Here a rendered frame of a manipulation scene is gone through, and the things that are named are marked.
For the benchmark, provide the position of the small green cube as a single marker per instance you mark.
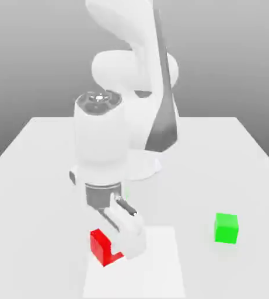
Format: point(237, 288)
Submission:
point(226, 228)

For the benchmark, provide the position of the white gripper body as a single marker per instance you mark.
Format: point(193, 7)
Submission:
point(127, 227)

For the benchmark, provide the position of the small red cube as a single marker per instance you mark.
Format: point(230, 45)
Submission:
point(99, 245)

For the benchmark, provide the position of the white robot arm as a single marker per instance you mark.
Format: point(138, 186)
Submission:
point(101, 140)

